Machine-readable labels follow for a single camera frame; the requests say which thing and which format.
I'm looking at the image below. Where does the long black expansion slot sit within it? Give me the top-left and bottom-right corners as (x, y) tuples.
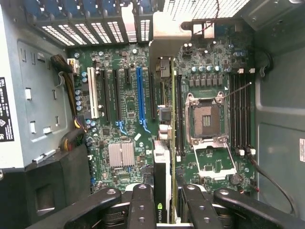
(149, 71), (157, 120)
(100, 69), (112, 124)
(112, 69), (122, 121)

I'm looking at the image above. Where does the coin cell battery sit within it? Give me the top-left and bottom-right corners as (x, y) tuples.
(230, 174), (242, 186)

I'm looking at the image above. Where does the black RAM slot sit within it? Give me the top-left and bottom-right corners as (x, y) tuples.
(175, 73), (182, 158)
(180, 73), (187, 158)
(229, 68), (235, 156)
(234, 68), (241, 156)
(240, 68), (247, 156)
(245, 68), (253, 156)

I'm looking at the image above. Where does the white power connector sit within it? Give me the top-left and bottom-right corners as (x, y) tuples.
(67, 58), (80, 76)

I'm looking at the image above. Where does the short black expansion slot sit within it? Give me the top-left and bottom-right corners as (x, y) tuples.
(123, 68), (132, 85)

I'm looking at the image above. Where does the socket locking lever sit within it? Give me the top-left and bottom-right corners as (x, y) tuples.
(218, 81), (253, 100)

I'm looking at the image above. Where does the CPU socket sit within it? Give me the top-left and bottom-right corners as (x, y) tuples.
(184, 92), (231, 150)

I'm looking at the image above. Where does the black plastic air duct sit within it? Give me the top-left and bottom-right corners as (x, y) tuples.
(0, 143), (92, 229)

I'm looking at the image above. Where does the green motherboard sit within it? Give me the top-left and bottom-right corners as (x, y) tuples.
(66, 23), (257, 198)

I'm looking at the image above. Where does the open PC case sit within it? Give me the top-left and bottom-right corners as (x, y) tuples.
(0, 0), (305, 229)

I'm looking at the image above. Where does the braided power cable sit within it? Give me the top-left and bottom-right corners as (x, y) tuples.
(50, 54), (78, 115)

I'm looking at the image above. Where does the thin black wire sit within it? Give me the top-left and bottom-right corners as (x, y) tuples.
(245, 147), (296, 215)

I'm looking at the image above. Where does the silver chipset heatsink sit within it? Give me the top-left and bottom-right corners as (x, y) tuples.
(108, 142), (136, 168)

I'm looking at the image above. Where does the blue expansion slot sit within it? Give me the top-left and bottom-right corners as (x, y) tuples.
(135, 67), (151, 133)

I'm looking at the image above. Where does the white expansion slot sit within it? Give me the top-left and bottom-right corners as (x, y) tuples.
(87, 66), (100, 119)

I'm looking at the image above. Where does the red black twisted wire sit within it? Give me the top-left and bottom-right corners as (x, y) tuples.
(190, 0), (222, 36)

